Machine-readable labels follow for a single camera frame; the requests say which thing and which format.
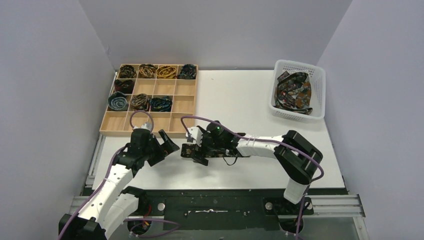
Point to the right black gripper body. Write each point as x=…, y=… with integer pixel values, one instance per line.
x=209, y=144

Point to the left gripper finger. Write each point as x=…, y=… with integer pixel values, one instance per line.
x=168, y=146
x=157, y=157

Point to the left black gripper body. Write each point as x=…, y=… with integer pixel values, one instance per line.
x=159, y=149

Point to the black gold floral tie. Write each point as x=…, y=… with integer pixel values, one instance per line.
x=189, y=150

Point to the wooden compartment tray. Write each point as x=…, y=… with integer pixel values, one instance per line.
x=157, y=94

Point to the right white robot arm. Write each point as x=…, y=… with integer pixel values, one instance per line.
x=298, y=157

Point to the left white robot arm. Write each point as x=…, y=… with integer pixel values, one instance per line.
x=113, y=201

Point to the pile of patterned ties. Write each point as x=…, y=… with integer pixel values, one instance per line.
x=293, y=93

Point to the teal dark rolled tie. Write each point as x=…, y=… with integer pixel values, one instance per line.
x=161, y=104

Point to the brown patterned rolled tie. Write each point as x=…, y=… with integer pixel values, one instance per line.
x=140, y=102

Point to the light blue rolled tie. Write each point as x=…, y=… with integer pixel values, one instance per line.
x=118, y=101

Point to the maroon rolled tie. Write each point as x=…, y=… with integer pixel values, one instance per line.
x=125, y=86

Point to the yellow rolled tie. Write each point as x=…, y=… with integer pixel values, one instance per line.
x=166, y=72

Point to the dark rolled tie top-left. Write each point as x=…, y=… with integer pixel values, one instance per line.
x=127, y=71

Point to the dark blue rolled tie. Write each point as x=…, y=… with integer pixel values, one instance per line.
x=188, y=72

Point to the white plastic basket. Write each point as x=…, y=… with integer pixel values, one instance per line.
x=317, y=78

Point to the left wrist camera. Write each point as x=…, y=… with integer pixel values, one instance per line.
x=146, y=126

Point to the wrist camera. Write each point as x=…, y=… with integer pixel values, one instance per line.
x=194, y=135
x=146, y=126

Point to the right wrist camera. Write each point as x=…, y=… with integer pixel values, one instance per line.
x=194, y=135

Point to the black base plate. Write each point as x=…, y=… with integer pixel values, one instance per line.
x=240, y=209

